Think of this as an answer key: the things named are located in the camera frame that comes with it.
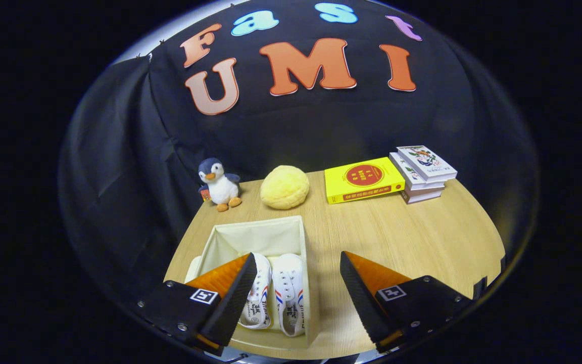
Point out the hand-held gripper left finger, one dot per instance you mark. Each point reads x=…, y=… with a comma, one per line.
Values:
x=233, y=303

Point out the white book with bird cover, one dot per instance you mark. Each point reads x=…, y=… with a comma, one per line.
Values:
x=427, y=163

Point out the beige fabric storage box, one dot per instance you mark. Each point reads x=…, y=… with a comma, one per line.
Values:
x=255, y=235

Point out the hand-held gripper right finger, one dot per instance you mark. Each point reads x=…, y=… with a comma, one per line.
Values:
x=359, y=298

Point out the yellow round plush toy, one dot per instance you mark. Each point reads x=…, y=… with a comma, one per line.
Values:
x=285, y=188

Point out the white canvas shoe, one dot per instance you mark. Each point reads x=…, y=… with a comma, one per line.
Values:
x=288, y=293
x=261, y=296

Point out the yellow book with red circle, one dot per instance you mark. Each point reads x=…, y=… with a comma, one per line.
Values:
x=364, y=179

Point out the penguin plush toy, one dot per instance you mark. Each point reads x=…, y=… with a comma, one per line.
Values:
x=222, y=187

